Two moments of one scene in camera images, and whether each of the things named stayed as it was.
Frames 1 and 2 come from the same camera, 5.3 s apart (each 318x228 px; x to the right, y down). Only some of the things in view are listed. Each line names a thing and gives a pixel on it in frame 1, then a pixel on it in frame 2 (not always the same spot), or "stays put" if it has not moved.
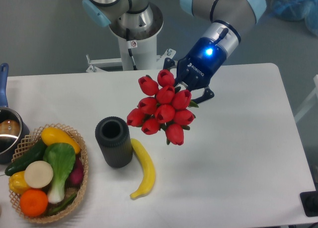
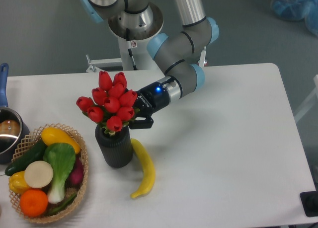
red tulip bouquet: x=169 y=112 → x=112 y=103
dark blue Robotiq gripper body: x=196 y=70 → x=152 y=100
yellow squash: x=50 y=135 stays put
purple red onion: x=75 y=179 stays put
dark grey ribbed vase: x=113 y=135 stays put
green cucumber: x=36 y=153 stays put
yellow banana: x=151 y=175 stays put
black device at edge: x=309 y=202 stays put
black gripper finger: x=207 y=94 → x=146 y=123
